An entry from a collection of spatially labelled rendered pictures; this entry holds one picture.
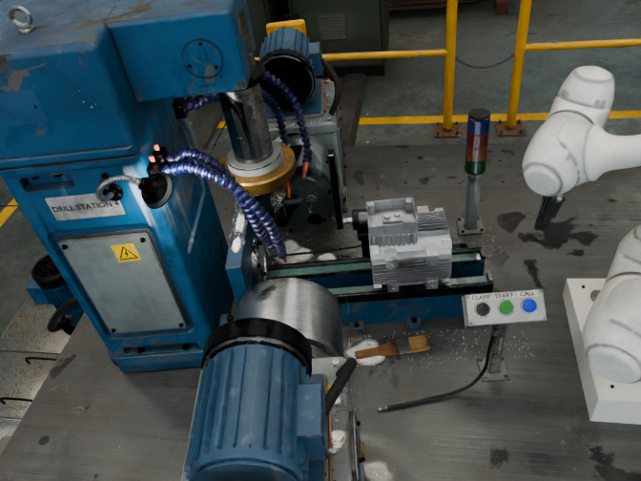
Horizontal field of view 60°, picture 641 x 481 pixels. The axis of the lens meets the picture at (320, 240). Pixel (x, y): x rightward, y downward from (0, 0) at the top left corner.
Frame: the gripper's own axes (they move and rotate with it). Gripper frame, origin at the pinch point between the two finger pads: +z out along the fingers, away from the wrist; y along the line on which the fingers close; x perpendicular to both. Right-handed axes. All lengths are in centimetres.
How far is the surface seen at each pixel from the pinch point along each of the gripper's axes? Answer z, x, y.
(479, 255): 18.5, 13.0, 1.8
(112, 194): -31, 90, -33
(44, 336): 78, 172, -11
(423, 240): 2.0, 28.7, -8.8
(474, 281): 17.5, 14.3, -8.2
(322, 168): 2, 59, 15
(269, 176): -22, 64, -15
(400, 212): -2.5, 35.2, -4.3
